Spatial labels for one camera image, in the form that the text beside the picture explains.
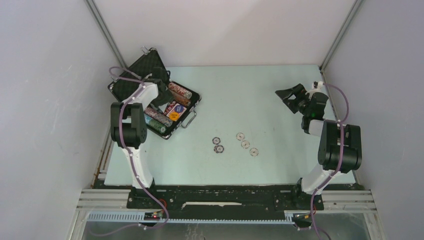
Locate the brown orange chip row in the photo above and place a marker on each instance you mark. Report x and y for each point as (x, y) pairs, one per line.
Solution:
(181, 99)

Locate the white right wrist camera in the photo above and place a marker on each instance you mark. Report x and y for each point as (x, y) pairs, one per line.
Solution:
(316, 88)

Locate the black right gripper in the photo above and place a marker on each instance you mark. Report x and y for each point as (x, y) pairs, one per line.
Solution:
(284, 94)

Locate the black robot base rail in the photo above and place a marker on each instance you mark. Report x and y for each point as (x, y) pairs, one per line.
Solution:
(225, 202)

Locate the green blue chip row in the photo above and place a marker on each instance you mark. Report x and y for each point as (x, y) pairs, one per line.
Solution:
(154, 124)

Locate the yellow big blind button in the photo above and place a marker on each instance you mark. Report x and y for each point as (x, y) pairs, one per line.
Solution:
(174, 116)

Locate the blue white poker chip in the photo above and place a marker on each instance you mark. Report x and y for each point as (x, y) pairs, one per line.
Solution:
(219, 149)
(216, 140)

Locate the purple chip row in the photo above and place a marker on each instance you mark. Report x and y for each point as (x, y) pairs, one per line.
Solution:
(158, 116)

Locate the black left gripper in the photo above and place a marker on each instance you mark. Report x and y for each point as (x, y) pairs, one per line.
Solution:
(167, 97)

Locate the blue small blind button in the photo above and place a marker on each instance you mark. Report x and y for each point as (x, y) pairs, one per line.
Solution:
(179, 109)

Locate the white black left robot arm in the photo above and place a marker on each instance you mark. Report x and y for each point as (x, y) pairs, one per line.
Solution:
(128, 127)

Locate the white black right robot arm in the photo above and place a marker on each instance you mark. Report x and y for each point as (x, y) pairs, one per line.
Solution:
(340, 145)

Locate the red white chip row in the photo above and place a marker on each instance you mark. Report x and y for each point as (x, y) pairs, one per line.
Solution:
(180, 90)

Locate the black aluminium poker case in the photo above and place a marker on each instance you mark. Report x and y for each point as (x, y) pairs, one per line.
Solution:
(142, 67)

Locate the red dice row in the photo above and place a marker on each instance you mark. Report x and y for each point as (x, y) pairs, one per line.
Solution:
(169, 107)

